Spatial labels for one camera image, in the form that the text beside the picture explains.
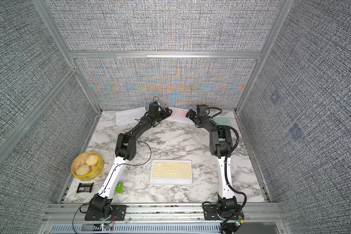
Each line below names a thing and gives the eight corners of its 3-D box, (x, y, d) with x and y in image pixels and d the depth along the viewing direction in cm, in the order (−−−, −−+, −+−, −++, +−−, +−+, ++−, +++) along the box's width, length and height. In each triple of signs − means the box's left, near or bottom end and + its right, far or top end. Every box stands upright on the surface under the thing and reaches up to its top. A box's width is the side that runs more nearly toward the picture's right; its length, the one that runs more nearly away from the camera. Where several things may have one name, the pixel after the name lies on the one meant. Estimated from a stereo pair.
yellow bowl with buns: (71, 180, 86) (65, 176, 81) (82, 156, 96) (77, 151, 91) (99, 180, 86) (94, 176, 81) (107, 156, 96) (103, 151, 91)
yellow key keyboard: (149, 184, 85) (149, 183, 83) (152, 161, 94) (151, 159, 92) (192, 184, 85) (193, 183, 83) (190, 161, 94) (191, 159, 92)
